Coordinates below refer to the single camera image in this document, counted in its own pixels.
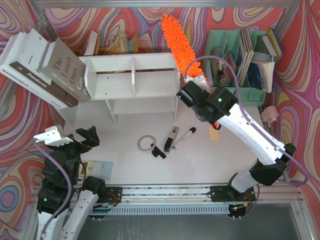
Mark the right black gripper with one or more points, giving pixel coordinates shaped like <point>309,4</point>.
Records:
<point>191,91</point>

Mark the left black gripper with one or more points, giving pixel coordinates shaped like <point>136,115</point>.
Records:
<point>75,144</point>

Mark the orange microfiber duster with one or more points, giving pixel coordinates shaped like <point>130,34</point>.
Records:
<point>181,49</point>

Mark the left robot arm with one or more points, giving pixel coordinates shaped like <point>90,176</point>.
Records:
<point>63,209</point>

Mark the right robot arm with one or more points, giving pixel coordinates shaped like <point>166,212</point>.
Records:
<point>221,106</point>

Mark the white wooden bookshelf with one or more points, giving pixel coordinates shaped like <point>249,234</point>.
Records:
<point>133,83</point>

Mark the white marker black cap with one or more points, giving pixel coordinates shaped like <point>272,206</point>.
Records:
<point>184,138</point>

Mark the yellow sticky note pad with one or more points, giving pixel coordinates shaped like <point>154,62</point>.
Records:
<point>214,134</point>

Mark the black white stapler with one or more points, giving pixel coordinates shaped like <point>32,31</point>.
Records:
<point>170,140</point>

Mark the mint green desk organizer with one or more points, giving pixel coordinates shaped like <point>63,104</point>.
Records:
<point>229,40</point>

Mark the brown book Fredonia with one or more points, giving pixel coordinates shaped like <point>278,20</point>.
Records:
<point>51,88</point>

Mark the black T-shaped plastic part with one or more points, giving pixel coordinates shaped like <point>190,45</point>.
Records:
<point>156,152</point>

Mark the white paperback book stack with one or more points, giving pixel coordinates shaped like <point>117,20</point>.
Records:
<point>265,73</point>

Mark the grey book The Lonely Ones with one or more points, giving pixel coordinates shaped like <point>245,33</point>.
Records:
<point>65,68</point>

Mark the pink piggy figurine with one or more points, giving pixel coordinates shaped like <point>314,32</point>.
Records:
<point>269,115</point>

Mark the wooden rack with books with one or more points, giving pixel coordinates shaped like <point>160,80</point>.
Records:
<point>121,45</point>

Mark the white book Mademoiselle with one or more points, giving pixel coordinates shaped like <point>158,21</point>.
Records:
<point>28,49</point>

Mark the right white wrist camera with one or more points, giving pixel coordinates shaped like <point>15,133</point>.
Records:
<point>200,81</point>

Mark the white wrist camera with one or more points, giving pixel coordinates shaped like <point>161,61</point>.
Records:
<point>53,136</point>
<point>200,81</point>

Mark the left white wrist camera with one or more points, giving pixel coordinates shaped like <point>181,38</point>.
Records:
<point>53,136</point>

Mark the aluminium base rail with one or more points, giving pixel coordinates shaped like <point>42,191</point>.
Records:
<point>187,199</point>

